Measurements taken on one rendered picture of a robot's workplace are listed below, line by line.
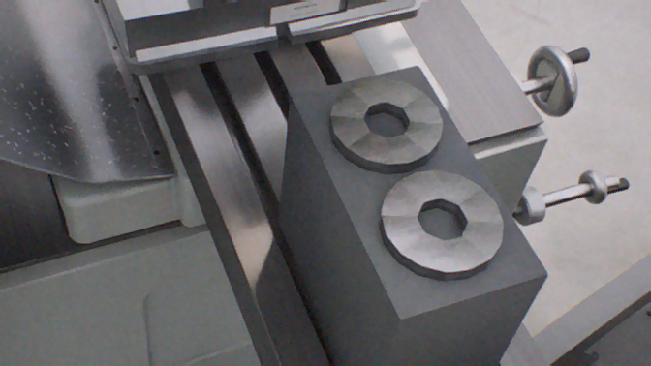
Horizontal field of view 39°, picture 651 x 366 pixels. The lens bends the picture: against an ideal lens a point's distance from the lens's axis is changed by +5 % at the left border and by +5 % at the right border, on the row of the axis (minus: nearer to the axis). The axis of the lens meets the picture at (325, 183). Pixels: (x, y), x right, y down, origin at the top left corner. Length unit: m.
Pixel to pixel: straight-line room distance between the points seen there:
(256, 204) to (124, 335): 0.46
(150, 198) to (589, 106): 1.56
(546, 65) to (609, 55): 1.07
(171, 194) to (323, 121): 0.39
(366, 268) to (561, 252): 1.48
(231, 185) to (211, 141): 0.06
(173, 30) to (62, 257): 0.32
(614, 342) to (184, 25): 0.71
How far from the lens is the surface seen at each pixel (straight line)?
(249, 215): 0.88
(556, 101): 1.50
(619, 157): 2.33
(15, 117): 0.98
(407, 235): 0.64
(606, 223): 2.20
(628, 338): 1.32
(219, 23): 1.00
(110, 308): 1.22
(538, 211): 1.46
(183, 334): 1.37
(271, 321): 0.82
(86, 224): 1.07
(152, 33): 0.98
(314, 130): 0.71
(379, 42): 1.22
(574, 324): 1.54
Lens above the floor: 1.67
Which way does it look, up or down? 53 degrees down
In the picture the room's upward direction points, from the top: 9 degrees clockwise
